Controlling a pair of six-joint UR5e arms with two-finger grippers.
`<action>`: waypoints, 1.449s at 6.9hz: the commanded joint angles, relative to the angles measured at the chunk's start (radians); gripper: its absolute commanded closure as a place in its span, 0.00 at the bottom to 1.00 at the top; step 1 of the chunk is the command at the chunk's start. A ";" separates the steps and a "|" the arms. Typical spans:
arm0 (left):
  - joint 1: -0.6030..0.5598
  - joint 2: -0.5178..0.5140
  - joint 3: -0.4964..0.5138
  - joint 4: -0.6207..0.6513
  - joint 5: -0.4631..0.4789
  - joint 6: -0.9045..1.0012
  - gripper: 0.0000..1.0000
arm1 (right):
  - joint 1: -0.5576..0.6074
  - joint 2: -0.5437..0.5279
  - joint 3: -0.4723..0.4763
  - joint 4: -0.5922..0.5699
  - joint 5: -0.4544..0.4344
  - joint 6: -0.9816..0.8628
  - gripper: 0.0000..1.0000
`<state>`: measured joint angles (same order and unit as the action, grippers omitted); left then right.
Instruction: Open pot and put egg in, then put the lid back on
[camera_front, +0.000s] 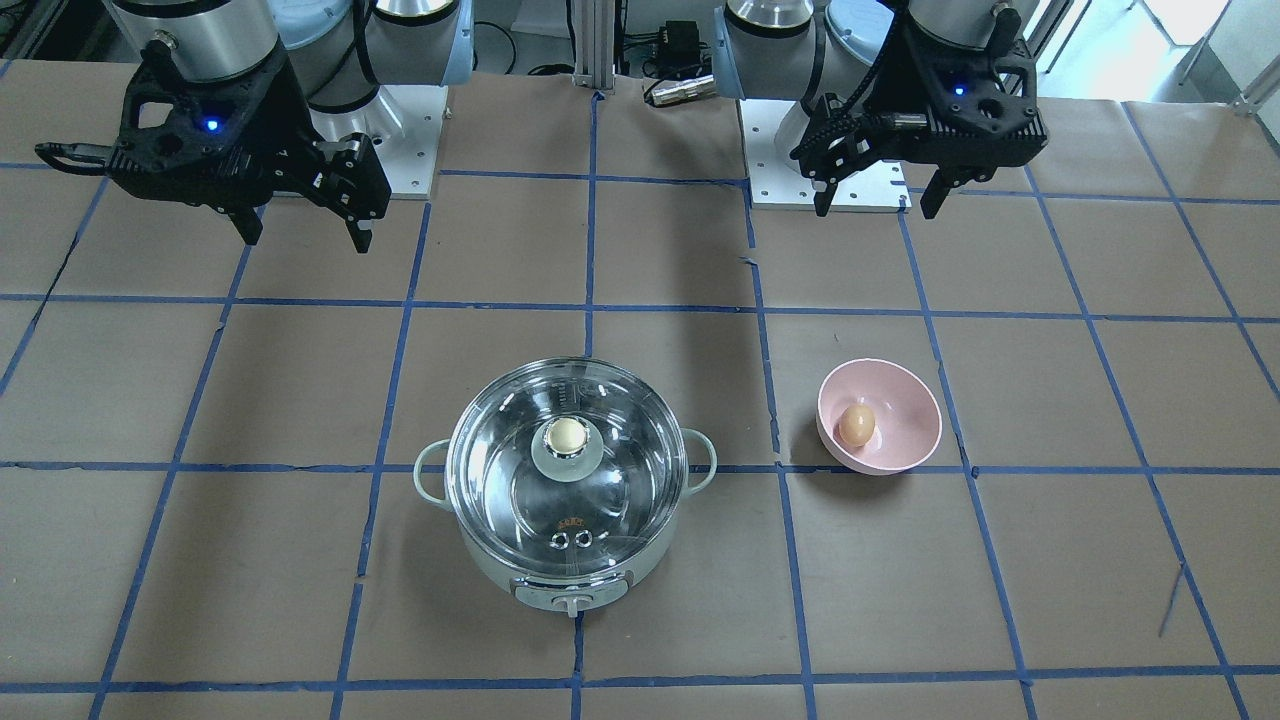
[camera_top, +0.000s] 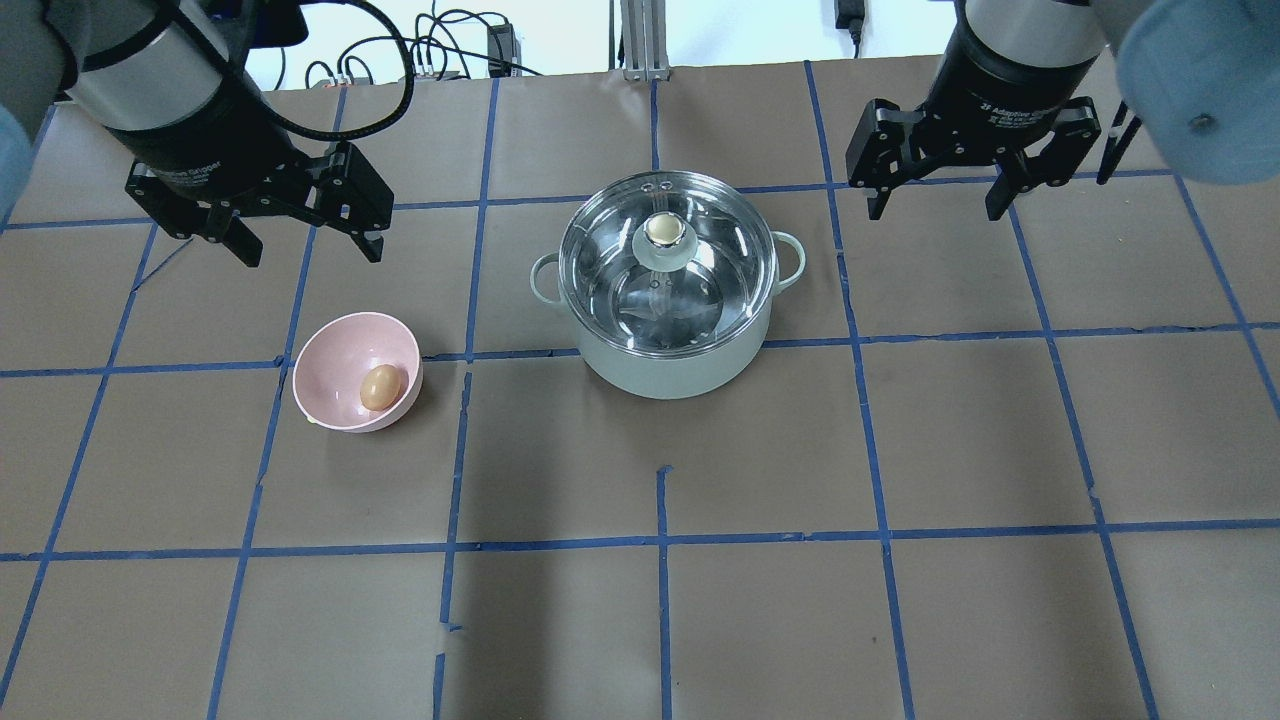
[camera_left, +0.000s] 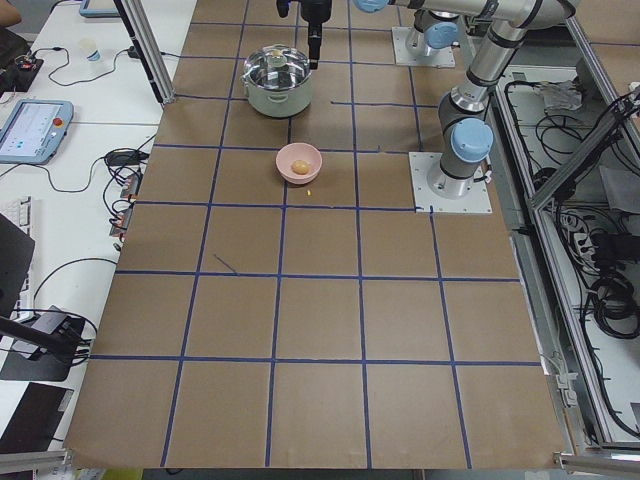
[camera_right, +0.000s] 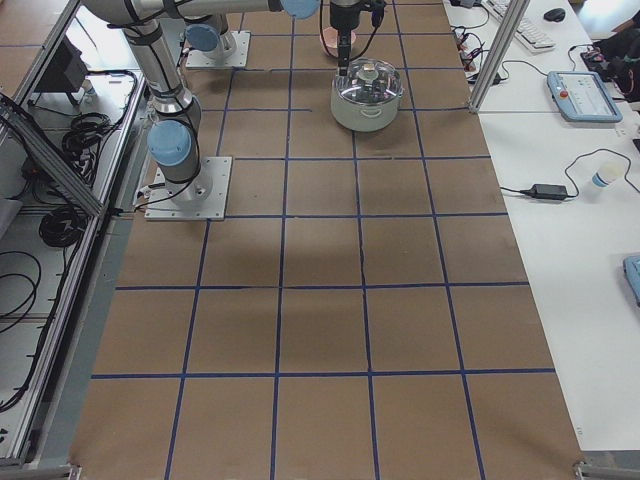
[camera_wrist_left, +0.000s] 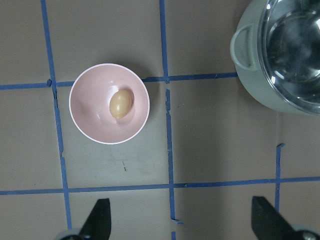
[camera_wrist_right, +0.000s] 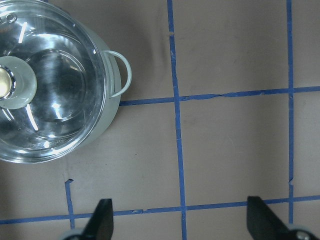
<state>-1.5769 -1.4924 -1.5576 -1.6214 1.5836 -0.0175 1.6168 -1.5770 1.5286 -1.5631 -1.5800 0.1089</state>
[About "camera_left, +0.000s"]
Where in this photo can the black gripper over pot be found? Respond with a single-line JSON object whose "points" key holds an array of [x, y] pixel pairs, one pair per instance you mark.
{"points": [[315, 11]]}

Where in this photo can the glass pot lid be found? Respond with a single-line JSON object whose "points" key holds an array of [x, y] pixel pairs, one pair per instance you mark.
{"points": [[276, 68]]}

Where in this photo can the pale green cooking pot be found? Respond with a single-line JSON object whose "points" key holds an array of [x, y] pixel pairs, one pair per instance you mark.
{"points": [[280, 104]]}

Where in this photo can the brown egg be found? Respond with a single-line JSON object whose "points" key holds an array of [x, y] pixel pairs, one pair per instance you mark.
{"points": [[300, 167]]}

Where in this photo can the pink bowl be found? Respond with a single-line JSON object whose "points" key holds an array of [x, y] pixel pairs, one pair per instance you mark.
{"points": [[292, 152]]}

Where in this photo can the paper cup with blue band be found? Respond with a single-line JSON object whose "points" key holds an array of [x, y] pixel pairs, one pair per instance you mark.
{"points": [[89, 49]]}

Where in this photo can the blue teach pendant tablet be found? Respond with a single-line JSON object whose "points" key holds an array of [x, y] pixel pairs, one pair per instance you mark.
{"points": [[34, 131]]}

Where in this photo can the white keyboard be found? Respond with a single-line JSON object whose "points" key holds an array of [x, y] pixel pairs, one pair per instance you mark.
{"points": [[17, 249]]}

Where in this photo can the aluminium frame post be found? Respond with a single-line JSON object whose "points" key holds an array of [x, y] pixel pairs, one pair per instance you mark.
{"points": [[143, 40]]}

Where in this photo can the black power adapter with cable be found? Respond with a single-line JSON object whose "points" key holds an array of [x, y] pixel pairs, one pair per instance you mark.
{"points": [[125, 157]]}

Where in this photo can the black camera stand base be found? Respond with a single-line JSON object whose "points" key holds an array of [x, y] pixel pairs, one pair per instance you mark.
{"points": [[44, 347]]}

